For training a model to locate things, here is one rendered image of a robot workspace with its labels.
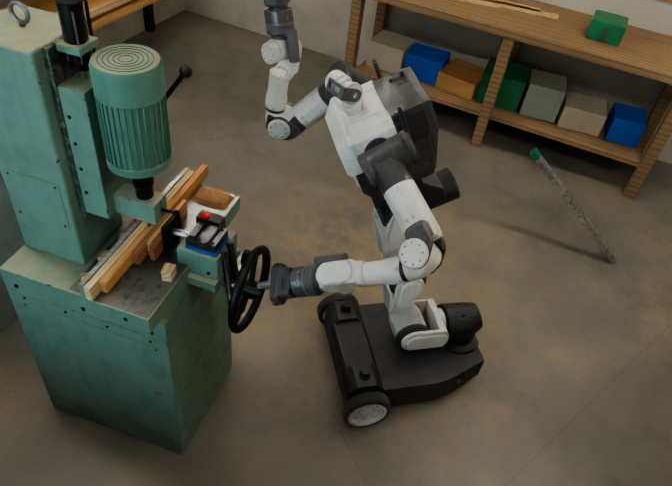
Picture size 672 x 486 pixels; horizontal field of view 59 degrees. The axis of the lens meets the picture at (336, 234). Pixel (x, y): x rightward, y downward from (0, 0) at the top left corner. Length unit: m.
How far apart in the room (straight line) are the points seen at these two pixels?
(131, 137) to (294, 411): 1.42
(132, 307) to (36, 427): 1.04
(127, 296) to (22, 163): 0.47
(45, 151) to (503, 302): 2.28
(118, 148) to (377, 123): 0.69
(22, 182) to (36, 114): 0.28
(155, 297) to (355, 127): 0.75
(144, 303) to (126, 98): 0.58
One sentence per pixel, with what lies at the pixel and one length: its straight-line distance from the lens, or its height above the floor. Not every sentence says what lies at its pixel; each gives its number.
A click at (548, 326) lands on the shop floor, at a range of 3.19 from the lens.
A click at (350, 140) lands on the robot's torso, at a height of 1.31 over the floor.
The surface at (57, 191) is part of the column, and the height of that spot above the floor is 1.10.
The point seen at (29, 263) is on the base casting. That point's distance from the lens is 2.09.
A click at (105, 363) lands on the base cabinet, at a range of 2.19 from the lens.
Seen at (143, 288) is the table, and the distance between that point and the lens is 1.80.
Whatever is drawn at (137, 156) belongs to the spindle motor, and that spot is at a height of 1.27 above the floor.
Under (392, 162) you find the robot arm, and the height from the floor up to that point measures 1.34.
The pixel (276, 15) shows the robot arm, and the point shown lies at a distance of 1.89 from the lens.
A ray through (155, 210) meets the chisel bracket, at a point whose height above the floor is 1.05.
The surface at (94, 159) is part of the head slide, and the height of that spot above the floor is 1.22.
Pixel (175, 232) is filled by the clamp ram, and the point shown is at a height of 0.96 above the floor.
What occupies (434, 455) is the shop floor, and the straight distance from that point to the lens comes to 2.58.
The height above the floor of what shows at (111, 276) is 0.94.
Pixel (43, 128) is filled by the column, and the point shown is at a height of 1.31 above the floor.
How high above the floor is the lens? 2.22
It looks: 42 degrees down
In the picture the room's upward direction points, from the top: 8 degrees clockwise
